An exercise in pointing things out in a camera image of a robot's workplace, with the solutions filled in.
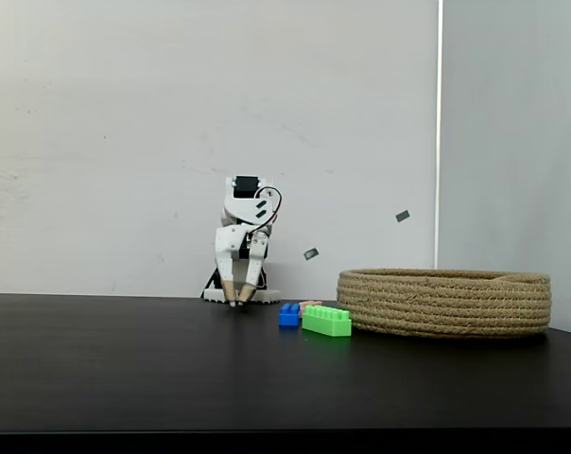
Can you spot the blue lego block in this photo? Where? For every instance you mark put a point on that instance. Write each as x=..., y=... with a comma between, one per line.
x=288, y=318

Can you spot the pink lego block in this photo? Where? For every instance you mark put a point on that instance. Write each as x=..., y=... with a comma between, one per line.
x=310, y=304

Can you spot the green lego block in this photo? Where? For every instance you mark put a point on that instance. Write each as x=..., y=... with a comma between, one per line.
x=325, y=324

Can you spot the grey tape piece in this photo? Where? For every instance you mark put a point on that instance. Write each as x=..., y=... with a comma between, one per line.
x=403, y=216
x=311, y=253

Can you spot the white vertical wall strip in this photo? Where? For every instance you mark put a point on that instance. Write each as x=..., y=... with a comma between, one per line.
x=439, y=142

